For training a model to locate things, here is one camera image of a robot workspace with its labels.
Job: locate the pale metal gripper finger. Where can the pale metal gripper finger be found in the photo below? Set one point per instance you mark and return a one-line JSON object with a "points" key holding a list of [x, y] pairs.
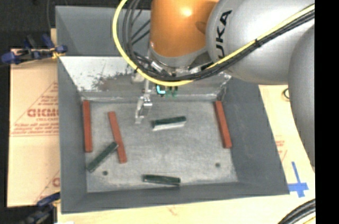
{"points": [[138, 113], [147, 107]]}

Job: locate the dark green flat block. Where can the dark green flat block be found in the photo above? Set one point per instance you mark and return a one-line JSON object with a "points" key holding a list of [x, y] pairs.
{"points": [[102, 156], [161, 179], [169, 122]]}

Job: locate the red-brown flat block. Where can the red-brown flat block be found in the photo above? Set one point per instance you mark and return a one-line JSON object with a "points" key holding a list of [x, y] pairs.
{"points": [[223, 125], [117, 138], [87, 127]]}

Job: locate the grey metal bin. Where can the grey metal bin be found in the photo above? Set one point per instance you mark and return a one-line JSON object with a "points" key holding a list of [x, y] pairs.
{"points": [[169, 148]]}

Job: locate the brown cardboard board, red print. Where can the brown cardboard board, red print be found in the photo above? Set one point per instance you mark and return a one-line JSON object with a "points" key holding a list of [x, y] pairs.
{"points": [[31, 101]]}

